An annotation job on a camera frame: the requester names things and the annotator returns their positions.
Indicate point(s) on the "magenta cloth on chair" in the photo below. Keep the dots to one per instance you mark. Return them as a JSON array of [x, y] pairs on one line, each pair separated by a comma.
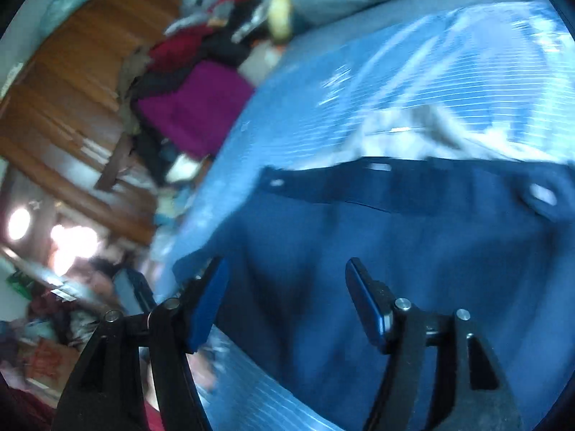
[[194, 108]]

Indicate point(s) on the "blue striped bed sheet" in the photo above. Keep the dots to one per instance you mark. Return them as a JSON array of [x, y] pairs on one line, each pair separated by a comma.
[[503, 64]]

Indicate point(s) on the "brown wooden wardrobe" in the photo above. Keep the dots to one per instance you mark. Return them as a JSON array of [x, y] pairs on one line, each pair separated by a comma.
[[59, 120]]

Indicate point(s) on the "navy blue garment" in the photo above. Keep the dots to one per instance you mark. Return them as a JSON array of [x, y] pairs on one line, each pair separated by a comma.
[[493, 237]]

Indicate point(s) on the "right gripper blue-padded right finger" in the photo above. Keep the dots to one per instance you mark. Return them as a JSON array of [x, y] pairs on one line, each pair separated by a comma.
[[440, 368]]

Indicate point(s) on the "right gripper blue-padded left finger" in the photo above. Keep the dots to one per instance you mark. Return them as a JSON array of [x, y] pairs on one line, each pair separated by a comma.
[[104, 390]]

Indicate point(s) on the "pile of dark clothes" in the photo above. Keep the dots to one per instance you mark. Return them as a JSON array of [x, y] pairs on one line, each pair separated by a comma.
[[235, 33]]

